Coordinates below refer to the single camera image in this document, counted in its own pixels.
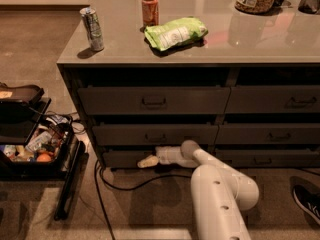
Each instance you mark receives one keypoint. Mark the green chip bag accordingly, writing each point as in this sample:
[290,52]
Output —
[179,32]

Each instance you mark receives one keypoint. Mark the black sneaker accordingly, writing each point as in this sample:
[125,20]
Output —
[308,202]

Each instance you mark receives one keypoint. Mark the black case lid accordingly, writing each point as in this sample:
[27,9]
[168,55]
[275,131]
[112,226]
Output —
[27,95]

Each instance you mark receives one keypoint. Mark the orange fruit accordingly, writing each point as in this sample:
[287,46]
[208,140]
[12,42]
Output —
[44,158]

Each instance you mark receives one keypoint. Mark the silver tall can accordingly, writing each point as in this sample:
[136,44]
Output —
[94,33]

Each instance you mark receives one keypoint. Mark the black floor bar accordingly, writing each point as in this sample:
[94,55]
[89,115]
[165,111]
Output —
[67,192]

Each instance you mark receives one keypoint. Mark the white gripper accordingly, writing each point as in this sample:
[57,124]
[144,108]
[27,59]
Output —
[164,154]

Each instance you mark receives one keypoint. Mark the dark glass object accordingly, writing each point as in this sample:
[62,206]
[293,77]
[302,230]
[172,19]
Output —
[309,6]

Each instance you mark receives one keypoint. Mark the drawer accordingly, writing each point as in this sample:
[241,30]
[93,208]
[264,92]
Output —
[264,133]
[269,158]
[153,134]
[273,99]
[153,100]
[121,158]

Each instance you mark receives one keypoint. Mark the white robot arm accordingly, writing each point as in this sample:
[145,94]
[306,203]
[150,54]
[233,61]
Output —
[219,192]

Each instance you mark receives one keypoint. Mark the dark grey drawer cabinet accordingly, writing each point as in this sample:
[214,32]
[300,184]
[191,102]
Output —
[281,48]

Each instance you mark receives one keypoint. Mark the black bin with items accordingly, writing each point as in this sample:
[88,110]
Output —
[52,136]

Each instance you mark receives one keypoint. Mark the orange soda can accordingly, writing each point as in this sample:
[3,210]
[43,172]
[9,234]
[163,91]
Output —
[150,12]

